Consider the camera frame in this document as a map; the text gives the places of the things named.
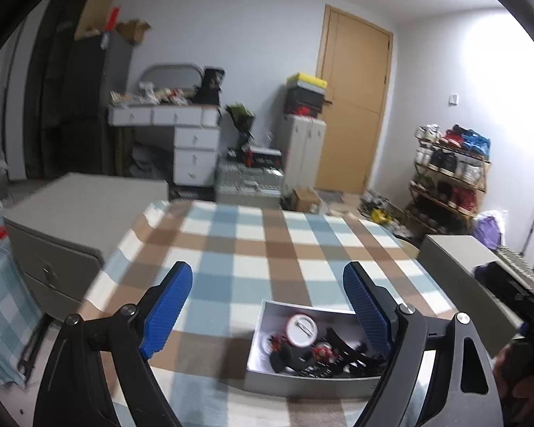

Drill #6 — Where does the arched mirror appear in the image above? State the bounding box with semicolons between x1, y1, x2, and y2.
140;63;205;94

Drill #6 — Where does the grey plain cabinet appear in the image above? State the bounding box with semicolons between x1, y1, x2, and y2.
420;233;523;357

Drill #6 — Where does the wooden door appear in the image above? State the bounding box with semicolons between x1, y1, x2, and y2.
316;4;393;194

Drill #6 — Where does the dark tall wardrobe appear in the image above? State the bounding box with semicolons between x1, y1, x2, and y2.
24;0;134;181

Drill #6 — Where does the brown blue checked blanket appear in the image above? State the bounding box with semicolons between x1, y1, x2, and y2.
78;200;459;427

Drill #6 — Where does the dark wrapped bouquet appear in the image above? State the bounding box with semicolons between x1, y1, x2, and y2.
226;103;255;143

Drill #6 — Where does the heap of loose slippers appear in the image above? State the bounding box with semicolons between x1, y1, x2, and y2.
360;189;410;232

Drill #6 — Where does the wooden shoe rack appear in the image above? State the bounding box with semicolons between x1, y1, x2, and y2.
405;125;491;232

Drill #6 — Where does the silver jewelry box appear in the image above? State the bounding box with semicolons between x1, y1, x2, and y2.
244;299;394;399

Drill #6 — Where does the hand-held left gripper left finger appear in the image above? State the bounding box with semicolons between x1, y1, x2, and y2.
33;262;193;427

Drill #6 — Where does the black coil hair tie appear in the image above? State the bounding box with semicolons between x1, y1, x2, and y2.
271;347;313;372

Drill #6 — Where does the purple bag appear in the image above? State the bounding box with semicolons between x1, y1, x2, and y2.
475;211;510;250

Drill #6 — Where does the small cardboard box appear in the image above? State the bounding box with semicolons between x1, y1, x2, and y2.
291;187;321;212

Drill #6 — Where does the person's right hand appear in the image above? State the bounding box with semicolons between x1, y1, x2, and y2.
494;336;534;427

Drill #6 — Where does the teal checked cloth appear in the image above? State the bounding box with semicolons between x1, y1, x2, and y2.
0;231;43;385

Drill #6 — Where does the red rimmed round pin badge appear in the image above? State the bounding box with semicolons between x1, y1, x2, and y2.
286;313;318;348

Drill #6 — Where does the grey ribbed panel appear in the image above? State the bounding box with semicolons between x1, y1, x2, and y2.
496;247;534;285

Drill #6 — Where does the white dressing table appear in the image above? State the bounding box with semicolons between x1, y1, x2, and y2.
108;103;223;186

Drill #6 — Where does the pile of small toiletries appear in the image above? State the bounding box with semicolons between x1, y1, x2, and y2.
110;82;197;107

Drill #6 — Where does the grey cloth bundle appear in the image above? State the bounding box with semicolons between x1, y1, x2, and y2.
131;142;174;179

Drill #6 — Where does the large flat cardboard box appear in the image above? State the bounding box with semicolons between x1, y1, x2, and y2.
73;0;119;41

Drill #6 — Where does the group of assorted shoes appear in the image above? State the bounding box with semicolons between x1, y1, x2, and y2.
407;125;491;227

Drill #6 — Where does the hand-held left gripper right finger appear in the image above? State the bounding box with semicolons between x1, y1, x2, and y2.
344;262;506;427

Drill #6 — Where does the black bag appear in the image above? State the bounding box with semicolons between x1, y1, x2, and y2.
193;67;225;106

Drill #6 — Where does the grey drawer cabinet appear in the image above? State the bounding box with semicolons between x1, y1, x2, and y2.
2;173;170;321

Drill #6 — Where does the yellow lidded box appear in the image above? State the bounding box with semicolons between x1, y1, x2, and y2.
287;72;329;92

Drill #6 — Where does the white upright suitcase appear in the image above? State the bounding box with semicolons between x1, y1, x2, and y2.
279;115;327;196

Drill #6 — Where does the open cardboard box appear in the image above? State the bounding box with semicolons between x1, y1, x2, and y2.
116;19;152;45

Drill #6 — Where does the black red shoebox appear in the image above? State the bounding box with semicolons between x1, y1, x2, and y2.
229;144;282;169

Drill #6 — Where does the silver ribbed suitcase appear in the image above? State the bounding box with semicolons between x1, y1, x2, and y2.
216;160;286;207

